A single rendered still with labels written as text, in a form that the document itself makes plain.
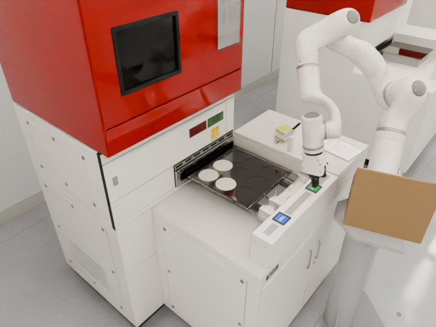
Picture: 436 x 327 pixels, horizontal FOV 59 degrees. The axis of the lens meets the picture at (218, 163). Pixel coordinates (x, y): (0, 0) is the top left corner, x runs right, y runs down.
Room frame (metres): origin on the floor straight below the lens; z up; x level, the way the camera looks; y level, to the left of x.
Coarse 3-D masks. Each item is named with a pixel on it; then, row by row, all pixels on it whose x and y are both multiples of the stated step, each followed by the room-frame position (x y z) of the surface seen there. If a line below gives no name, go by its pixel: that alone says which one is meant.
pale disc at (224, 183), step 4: (220, 180) 1.47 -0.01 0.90; (224, 180) 1.47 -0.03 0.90; (228, 180) 1.47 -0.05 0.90; (232, 180) 1.47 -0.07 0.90; (216, 184) 1.44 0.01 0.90; (220, 184) 1.44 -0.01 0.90; (224, 184) 1.44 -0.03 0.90; (228, 184) 1.44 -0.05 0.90; (232, 184) 1.44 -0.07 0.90; (220, 188) 1.41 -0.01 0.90; (224, 188) 1.41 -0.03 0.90; (228, 188) 1.41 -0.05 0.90; (232, 188) 1.41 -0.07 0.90
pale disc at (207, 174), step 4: (200, 172) 1.53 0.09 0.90; (204, 172) 1.53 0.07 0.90; (208, 172) 1.53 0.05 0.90; (212, 172) 1.53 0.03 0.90; (216, 172) 1.53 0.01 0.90; (200, 176) 1.50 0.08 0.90; (204, 176) 1.50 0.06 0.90; (208, 176) 1.50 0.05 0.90; (212, 176) 1.50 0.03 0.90; (216, 176) 1.50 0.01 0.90; (204, 180) 1.47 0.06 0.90; (208, 180) 1.47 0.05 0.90; (212, 180) 1.47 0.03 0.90
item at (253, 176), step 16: (240, 160) 1.64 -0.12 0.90; (256, 160) 1.64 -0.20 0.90; (192, 176) 1.50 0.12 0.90; (224, 176) 1.50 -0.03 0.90; (240, 176) 1.50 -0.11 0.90; (256, 176) 1.50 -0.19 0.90; (272, 176) 1.50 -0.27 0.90; (224, 192) 1.38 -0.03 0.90; (240, 192) 1.38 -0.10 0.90; (256, 192) 1.38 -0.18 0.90
